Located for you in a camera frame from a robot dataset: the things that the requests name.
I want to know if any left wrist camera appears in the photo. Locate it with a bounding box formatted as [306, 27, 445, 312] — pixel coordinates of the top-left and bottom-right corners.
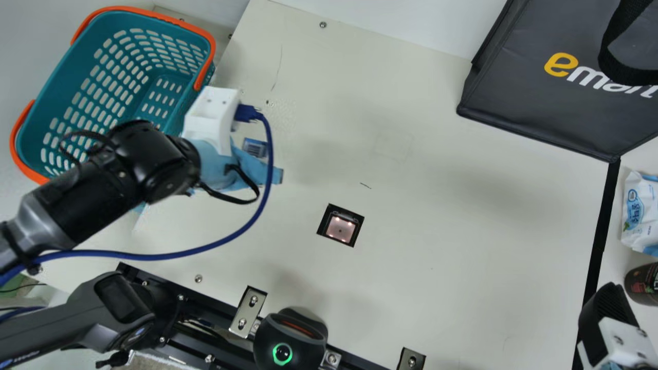
[182, 86, 241, 156]

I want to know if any dark coffee bottle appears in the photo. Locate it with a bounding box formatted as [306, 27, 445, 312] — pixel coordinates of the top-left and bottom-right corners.
[624, 262, 658, 307]

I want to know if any thin black cable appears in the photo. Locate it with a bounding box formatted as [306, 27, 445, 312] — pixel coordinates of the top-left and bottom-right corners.
[58, 130, 109, 168]
[198, 163, 261, 205]

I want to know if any teal shopping basket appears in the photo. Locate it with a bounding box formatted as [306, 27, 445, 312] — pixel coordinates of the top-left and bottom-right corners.
[9, 6, 216, 186]

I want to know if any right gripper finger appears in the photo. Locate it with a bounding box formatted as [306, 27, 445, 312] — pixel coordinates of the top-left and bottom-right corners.
[577, 282, 658, 370]

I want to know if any blue box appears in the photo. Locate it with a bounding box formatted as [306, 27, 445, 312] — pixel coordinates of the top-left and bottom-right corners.
[242, 137, 284, 186]

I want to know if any black device with green light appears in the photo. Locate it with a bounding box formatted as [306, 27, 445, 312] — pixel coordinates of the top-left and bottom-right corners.
[253, 307, 328, 368]

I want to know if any white wipes packet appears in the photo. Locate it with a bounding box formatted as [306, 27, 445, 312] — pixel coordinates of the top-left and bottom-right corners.
[620, 171, 658, 257]

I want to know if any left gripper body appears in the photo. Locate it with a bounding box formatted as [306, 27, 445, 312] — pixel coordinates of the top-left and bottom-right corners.
[193, 139, 284, 193]

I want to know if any blue cable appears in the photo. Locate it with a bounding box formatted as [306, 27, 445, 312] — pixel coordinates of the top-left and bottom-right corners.
[0, 104, 273, 288]
[0, 306, 46, 324]

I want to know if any dark grey bag with straps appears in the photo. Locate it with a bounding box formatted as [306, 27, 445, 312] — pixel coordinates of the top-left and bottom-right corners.
[456, 0, 658, 163]

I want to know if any black strip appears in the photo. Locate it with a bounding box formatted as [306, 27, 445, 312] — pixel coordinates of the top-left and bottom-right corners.
[572, 159, 622, 370]

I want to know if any small square scanner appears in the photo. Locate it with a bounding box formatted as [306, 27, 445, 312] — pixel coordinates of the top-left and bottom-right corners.
[316, 203, 365, 248]

